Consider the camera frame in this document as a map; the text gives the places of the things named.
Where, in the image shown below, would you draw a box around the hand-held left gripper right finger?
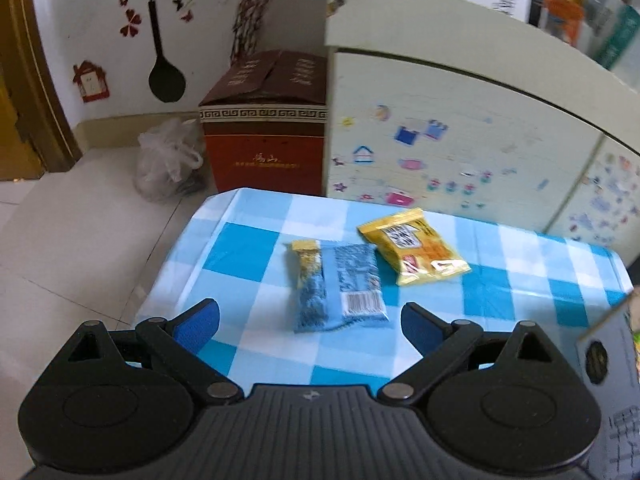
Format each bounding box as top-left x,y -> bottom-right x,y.
377,302 -> 556,406

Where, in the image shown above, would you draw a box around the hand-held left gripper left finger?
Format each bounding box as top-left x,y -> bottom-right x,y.
67,298 -> 246,403

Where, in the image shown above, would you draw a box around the light blue snack packet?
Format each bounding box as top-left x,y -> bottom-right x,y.
284,240 -> 392,333

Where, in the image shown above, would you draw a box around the cardboard box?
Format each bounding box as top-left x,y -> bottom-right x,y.
575,287 -> 640,480

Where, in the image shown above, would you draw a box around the yellow orange snack packet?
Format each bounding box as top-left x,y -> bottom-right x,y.
356,208 -> 472,287

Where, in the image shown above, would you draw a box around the blue white checkered tablecloth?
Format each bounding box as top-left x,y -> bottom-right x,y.
132,187 -> 635,406

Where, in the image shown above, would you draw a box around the clear plastic bag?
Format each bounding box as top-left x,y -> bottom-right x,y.
134,117 -> 207,203

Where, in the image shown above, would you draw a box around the red brown carton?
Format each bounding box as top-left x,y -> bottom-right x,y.
198,50 -> 328,198

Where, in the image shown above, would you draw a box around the cream cabinet with stickers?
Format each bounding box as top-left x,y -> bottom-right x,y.
324,0 -> 640,261

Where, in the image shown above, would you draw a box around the dried brown branches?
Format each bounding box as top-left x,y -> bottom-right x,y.
231,0 -> 286,68

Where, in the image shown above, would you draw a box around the orange small box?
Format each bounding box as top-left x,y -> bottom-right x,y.
541,0 -> 586,47

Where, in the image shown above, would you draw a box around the pile of white green boxes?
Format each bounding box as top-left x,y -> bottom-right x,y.
590,0 -> 640,73

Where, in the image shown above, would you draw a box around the black vase wall decal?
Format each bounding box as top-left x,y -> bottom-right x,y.
117,0 -> 187,103

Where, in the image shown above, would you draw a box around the red house switch sticker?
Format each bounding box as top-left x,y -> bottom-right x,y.
72,61 -> 110,104

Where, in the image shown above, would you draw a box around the brown wooden door frame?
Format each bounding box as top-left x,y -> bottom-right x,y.
0,0 -> 83,181

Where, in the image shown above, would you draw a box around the red flower wall sticker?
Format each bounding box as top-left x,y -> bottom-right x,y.
119,7 -> 143,37

